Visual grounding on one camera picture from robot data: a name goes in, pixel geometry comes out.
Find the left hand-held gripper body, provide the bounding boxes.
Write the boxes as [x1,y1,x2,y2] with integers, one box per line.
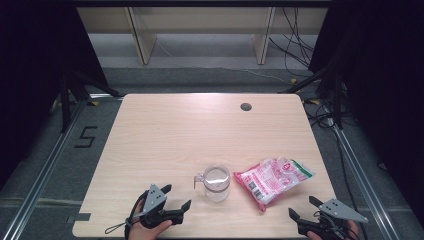
[133,183,184,230]

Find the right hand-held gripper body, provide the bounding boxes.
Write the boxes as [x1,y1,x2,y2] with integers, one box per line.
[296,198,369,240]

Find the pink and white plastic bag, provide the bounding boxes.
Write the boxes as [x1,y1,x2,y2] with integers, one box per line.
[233,156,316,213]

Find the person's right hand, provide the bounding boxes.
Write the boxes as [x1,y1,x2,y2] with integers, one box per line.
[306,219,361,240]

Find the person's left hand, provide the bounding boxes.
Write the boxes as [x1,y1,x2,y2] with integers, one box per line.
[127,199,173,240]

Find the black metal stand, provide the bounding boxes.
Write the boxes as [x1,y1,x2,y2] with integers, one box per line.
[278,66,345,130]
[59,69,123,134]

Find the black curtain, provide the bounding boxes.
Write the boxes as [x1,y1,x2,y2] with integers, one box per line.
[0,0,109,189]
[309,0,424,231]

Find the metal floor rail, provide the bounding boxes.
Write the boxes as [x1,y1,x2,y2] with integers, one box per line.
[0,96,88,240]
[328,118,403,240]

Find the black floor cable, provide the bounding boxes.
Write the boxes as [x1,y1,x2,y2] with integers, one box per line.
[304,98,369,240]

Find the grey wrist strap cord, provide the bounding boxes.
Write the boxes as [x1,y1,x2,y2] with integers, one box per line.
[104,218,135,235]

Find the black table edge bracket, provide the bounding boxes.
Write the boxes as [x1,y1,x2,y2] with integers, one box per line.
[66,212,92,224]

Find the bundle of black cables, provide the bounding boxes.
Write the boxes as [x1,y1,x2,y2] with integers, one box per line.
[269,6,316,78]

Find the beige wooden desk frame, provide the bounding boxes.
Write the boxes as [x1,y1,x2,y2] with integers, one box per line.
[77,6,329,66]

